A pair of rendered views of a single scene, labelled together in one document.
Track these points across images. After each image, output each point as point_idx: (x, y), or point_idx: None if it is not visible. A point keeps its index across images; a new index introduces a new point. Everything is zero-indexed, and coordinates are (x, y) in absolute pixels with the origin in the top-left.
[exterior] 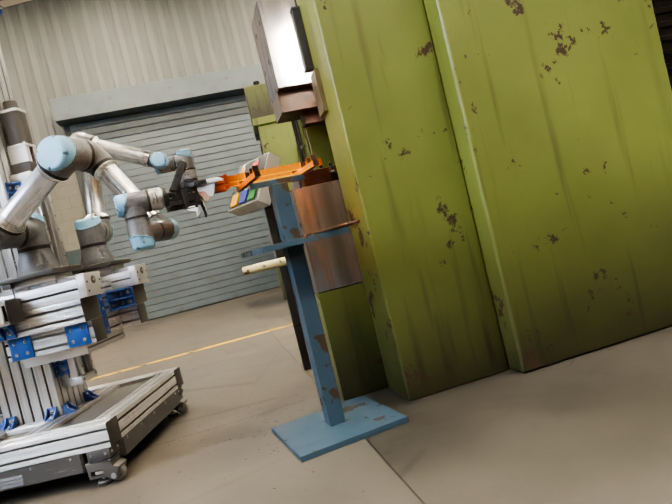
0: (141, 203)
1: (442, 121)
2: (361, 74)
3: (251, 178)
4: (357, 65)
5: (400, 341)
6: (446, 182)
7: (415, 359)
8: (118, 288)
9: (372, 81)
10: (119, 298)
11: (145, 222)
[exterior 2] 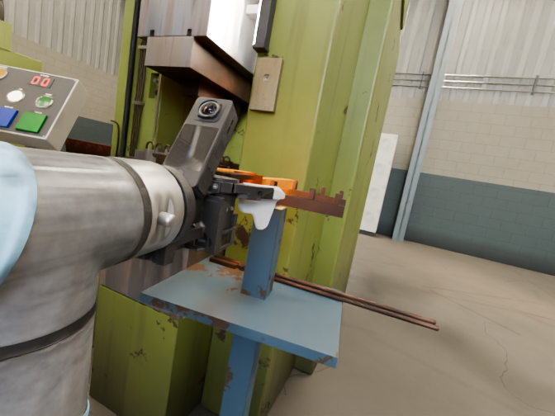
0: (112, 245)
1: (332, 174)
2: (330, 103)
3: (313, 208)
4: (332, 92)
5: (268, 379)
6: (320, 224)
7: (268, 391)
8: None
9: (330, 115)
10: None
11: (91, 344)
